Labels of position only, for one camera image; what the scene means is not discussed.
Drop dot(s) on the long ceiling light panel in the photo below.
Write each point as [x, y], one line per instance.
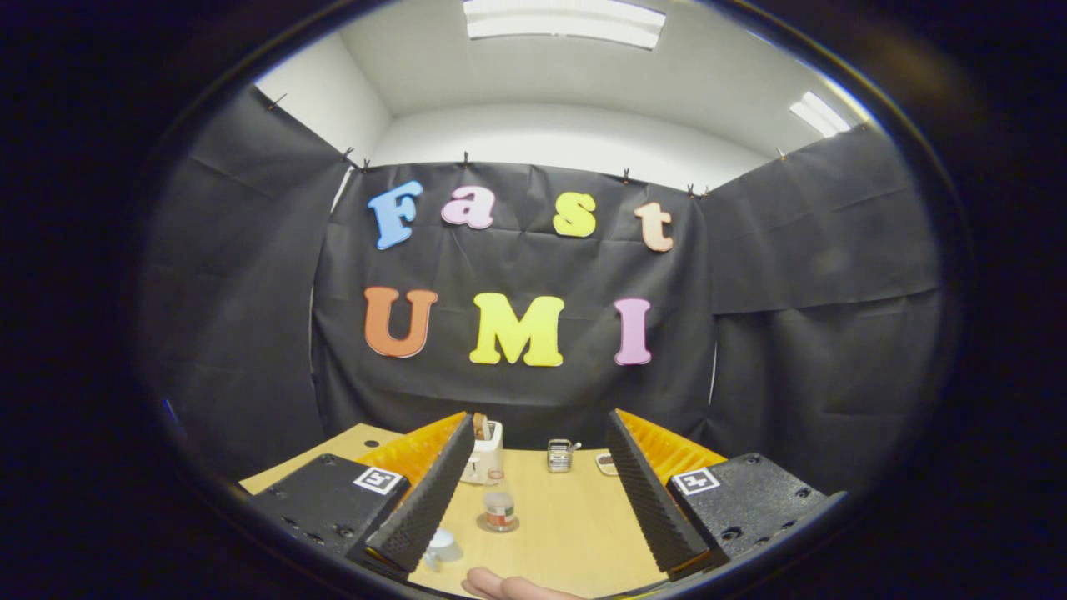
[567, 21]

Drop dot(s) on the round brown coaster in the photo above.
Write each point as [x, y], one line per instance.
[482, 526]

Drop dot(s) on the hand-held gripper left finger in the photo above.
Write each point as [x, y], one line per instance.
[429, 500]

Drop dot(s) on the bread slice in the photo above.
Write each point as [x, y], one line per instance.
[481, 425]

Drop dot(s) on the small ceiling light panel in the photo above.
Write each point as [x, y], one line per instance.
[821, 113]

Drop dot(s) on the white toaster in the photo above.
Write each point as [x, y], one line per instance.
[483, 458]

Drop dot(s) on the small white dish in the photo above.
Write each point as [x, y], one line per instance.
[607, 464]

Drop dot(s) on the wooden table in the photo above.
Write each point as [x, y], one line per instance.
[567, 517]

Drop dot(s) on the black backdrop cloth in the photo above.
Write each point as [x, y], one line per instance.
[800, 350]

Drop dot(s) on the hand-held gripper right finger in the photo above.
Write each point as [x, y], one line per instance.
[654, 504]

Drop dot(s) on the clear juice bottle red label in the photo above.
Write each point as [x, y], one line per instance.
[499, 510]

